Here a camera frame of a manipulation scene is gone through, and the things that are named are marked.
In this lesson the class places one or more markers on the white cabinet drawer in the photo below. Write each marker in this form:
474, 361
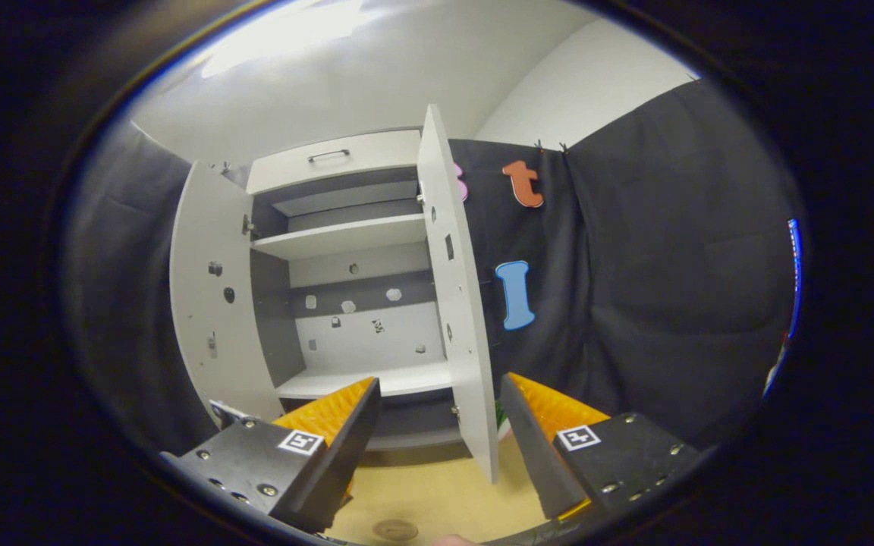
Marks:
278, 173

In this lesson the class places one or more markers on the black backdrop cloth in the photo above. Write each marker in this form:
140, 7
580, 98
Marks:
672, 265

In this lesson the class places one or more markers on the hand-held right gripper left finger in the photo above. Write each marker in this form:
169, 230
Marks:
334, 470

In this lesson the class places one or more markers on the round brown coaster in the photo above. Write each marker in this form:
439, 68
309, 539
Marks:
395, 530

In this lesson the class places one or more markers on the white cabinet door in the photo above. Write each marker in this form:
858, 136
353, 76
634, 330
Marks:
205, 303
458, 318

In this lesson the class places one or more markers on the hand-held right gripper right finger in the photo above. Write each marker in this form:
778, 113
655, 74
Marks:
539, 462

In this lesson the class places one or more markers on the white grey cabinet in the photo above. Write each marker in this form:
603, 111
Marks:
376, 341

